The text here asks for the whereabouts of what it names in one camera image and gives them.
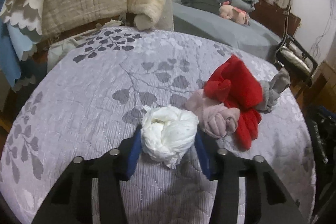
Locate red sock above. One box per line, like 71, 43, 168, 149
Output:
204, 55, 263, 151

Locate wooden wardrobe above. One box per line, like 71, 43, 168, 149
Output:
311, 61, 336, 113

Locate blue white scalloped cloth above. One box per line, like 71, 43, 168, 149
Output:
1, 0, 45, 91

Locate white plastic wad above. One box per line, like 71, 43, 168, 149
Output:
141, 105, 199, 169

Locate black lined trash bin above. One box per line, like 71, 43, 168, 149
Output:
305, 106, 335, 214

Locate grey bed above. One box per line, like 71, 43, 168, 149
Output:
173, 2, 280, 63

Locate hanging white cables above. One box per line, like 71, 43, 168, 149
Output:
309, 0, 336, 62

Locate pink plush pig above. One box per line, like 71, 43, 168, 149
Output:
219, 1, 249, 26

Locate silver chair cushion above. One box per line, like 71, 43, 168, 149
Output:
278, 47, 311, 75

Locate pink sock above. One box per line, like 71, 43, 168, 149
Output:
185, 89, 240, 139

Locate black cantilever chair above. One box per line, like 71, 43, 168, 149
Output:
274, 4, 318, 88

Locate dark wooden headboard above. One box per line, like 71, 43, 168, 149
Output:
249, 0, 301, 37

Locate grey sock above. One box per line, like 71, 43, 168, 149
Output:
255, 68, 290, 113

